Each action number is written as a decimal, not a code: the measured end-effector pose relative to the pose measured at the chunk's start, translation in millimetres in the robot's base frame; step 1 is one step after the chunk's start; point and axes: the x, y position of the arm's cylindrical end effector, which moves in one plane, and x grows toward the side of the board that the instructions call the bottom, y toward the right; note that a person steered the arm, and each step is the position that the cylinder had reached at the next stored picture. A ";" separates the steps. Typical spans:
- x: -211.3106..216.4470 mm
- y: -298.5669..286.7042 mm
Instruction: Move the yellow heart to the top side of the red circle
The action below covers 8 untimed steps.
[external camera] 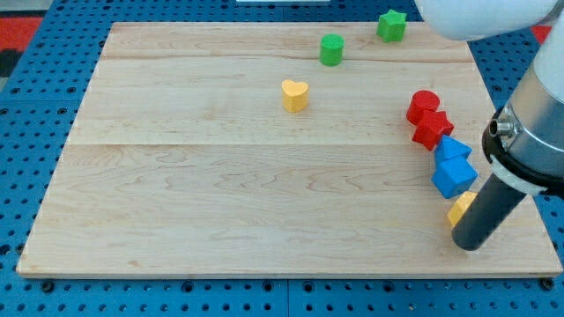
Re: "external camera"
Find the green star block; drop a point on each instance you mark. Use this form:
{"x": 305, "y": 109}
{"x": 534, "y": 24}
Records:
{"x": 391, "y": 26}

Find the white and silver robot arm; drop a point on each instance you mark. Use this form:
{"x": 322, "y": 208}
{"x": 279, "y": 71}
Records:
{"x": 523, "y": 142}

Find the blue triangle block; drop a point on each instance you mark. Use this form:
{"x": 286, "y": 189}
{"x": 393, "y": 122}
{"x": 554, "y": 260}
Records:
{"x": 449, "y": 148}

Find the green cylinder block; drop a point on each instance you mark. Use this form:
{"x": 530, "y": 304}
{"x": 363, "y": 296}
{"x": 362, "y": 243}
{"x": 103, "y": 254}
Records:
{"x": 331, "y": 49}

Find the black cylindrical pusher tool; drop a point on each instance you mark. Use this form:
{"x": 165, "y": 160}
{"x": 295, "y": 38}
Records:
{"x": 493, "y": 203}

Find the red star block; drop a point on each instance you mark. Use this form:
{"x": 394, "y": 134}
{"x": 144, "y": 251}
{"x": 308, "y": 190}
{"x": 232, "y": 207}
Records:
{"x": 431, "y": 128}

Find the red cylinder block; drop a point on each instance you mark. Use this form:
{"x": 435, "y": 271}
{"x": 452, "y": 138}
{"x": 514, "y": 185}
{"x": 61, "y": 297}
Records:
{"x": 422, "y": 101}

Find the yellow heart block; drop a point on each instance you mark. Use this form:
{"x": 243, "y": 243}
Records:
{"x": 294, "y": 95}

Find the wooden board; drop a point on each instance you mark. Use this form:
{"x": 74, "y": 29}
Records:
{"x": 182, "y": 162}

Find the yellow block near tool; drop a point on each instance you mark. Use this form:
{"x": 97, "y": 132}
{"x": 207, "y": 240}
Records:
{"x": 460, "y": 206}

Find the blue cube block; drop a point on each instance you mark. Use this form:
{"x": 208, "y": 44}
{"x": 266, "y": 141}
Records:
{"x": 454, "y": 176}

